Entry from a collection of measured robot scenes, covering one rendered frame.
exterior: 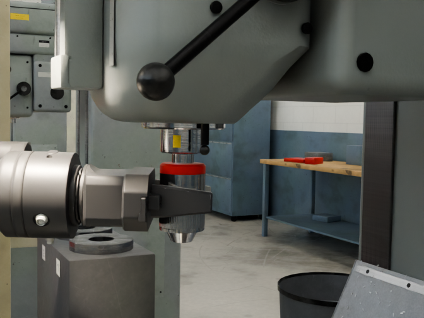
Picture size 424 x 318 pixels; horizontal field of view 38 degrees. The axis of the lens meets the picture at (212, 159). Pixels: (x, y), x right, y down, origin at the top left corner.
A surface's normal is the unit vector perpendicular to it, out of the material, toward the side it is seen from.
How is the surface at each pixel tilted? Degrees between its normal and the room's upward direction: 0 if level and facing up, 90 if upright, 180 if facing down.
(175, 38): 108
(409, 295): 63
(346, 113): 90
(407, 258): 90
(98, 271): 90
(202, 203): 90
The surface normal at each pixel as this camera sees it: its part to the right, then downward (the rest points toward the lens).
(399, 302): -0.78, -0.45
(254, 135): 0.45, 0.07
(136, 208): 0.03, 0.07
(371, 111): -0.89, 0.01
